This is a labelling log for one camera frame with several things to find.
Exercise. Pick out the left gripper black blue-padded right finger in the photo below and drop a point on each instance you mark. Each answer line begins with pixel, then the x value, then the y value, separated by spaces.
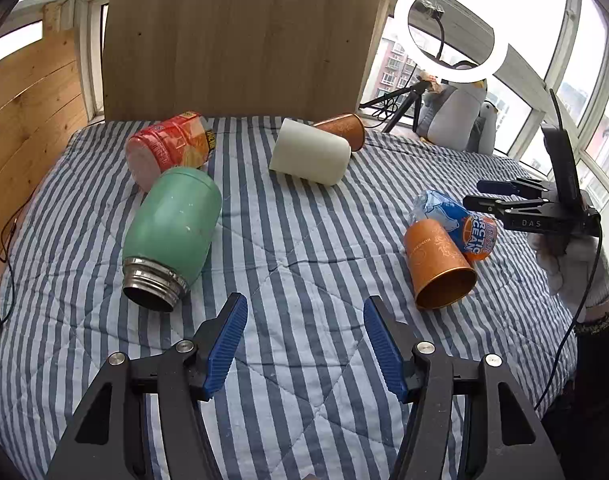
pixel 503 437

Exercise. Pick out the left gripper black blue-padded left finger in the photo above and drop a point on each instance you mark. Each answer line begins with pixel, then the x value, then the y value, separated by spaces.
pixel 106 437

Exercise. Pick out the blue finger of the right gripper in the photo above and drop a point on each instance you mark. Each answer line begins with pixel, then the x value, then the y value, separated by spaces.
pixel 525 188

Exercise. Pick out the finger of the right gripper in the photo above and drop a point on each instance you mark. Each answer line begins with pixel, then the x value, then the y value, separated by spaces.
pixel 494 204

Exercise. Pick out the near copper orange cup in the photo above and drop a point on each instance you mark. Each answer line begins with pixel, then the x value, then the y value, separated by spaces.
pixel 440 274

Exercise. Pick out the copper orange cup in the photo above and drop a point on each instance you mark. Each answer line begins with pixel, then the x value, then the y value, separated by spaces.
pixel 440 274
pixel 348 126

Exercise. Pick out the far copper orange cup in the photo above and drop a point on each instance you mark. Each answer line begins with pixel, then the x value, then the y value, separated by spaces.
pixel 348 126

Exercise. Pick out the white plastic cup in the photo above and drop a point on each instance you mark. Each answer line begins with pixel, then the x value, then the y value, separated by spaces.
pixel 310 153

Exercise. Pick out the green insulated steel cup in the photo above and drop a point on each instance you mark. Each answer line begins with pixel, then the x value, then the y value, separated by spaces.
pixel 169 239

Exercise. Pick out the white gloved hand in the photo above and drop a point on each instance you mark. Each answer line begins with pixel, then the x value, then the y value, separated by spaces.
pixel 568 275

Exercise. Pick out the grey penguin plush toy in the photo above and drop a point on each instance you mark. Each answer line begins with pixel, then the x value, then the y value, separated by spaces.
pixel 459 116

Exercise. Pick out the black tripod stand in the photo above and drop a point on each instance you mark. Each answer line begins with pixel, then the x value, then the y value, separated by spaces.
pixel 412 94

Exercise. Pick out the blue white striped quilt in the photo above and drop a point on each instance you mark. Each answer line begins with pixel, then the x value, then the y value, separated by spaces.
pixel 304 394

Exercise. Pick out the dark brown wooden board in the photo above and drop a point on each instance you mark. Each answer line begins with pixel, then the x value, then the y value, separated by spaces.
pixel 295 58

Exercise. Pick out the red plastic snack jar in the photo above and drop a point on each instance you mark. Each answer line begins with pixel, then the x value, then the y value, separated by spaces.
pixel 185 140

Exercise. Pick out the light pine wooden panel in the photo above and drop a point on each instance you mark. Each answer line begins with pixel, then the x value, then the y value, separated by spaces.
pixel 41 106

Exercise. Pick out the white ring light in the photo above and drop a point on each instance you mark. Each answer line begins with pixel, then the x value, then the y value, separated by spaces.
pixel 488 68

